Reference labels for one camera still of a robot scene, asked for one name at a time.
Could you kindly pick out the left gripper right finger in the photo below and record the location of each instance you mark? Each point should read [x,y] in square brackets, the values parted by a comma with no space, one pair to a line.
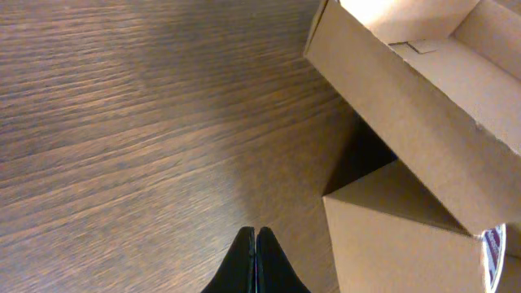
[274,273]

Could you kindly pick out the cream masking tape roll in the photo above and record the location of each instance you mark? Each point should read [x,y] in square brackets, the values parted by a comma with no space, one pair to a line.
[494,250]

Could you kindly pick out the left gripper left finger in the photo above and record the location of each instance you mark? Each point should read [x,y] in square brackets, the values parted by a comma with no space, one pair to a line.
[237,271]

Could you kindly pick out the cardboard box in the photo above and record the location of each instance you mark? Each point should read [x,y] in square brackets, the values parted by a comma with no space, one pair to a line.
[439,84]

